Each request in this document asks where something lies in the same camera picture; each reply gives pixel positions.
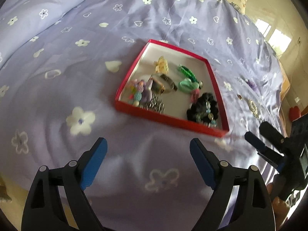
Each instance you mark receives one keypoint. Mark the yellow hair claw clip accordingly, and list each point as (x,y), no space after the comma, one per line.
(161,65)

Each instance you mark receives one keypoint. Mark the red object on floor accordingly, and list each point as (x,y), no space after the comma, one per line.
(294,113)

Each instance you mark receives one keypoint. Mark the pearl bead scrunchie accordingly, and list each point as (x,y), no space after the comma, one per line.
(253,108)

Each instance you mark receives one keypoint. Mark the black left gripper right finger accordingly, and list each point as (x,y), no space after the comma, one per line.
(253,209)

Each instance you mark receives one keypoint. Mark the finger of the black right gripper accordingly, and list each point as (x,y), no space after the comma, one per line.
(281,143)
(275,159)

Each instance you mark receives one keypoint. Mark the red shallow box tray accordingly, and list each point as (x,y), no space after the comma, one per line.
(165,98)

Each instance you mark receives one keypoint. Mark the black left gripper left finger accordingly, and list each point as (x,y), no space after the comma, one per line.
(43,209)

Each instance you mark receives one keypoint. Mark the right hand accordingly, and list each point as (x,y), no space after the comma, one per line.
(281,210)

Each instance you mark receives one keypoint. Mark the black velvet scrunchie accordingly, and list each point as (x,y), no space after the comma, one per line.
(204,111)

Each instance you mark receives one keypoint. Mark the lilac flower print duvet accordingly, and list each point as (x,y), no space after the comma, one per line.
(58,84)

